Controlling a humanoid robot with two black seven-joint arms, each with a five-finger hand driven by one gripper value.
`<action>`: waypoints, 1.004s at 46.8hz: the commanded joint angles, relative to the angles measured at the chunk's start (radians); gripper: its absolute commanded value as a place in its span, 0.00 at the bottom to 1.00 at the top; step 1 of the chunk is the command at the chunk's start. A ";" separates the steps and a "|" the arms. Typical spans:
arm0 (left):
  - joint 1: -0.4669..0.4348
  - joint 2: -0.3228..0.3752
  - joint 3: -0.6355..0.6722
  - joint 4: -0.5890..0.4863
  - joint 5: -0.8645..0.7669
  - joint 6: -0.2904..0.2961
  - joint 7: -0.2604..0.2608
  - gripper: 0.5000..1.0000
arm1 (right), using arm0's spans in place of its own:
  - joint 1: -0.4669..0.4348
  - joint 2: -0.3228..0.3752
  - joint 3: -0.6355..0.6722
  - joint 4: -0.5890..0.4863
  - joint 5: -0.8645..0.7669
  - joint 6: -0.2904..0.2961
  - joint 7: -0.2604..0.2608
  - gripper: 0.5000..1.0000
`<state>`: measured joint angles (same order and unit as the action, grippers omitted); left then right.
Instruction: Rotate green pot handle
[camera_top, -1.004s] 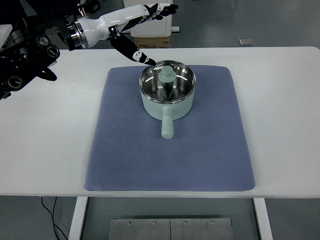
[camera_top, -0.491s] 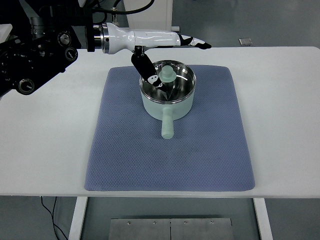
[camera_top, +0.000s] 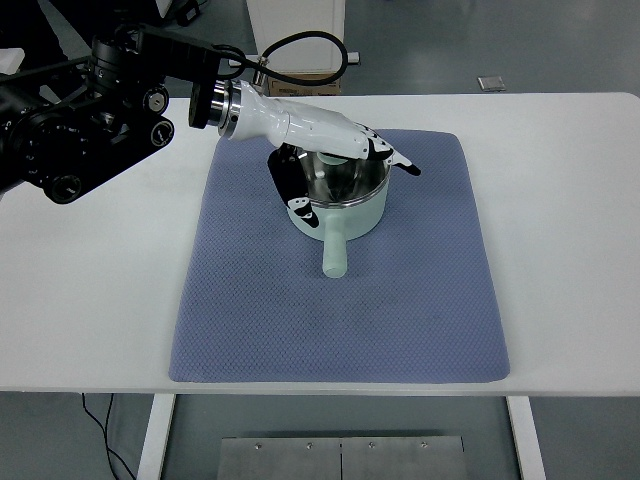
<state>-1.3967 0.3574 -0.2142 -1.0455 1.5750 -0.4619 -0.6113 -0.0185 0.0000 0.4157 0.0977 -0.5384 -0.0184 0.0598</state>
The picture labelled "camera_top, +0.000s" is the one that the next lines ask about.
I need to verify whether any black device on floor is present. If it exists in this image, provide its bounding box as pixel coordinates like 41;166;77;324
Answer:
158;0;202;26

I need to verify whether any white cabinet with base foot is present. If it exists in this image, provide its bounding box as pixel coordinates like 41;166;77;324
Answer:
228;0;361;75

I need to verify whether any blue-grey quilted mat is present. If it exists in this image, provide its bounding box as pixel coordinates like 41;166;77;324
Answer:
167;128;512;385

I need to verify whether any glass lid with green knob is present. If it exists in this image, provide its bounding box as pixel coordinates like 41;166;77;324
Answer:
298;152;391;206

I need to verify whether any white side table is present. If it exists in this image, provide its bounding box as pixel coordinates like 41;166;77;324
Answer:
0;47;25;74

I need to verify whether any black floor cable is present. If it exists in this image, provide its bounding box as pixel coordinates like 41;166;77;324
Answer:
81;392;137;480

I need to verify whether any cardboard box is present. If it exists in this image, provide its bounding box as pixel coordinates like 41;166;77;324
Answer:
267;70;343;97

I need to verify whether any white and black hand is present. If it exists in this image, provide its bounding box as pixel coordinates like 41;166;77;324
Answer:
225;79;422;233

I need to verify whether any light green pot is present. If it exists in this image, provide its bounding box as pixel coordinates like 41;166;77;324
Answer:
280;149;393;279

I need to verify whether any white table leg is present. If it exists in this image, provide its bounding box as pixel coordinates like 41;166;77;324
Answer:
135;394;177;480
505;396;548;480

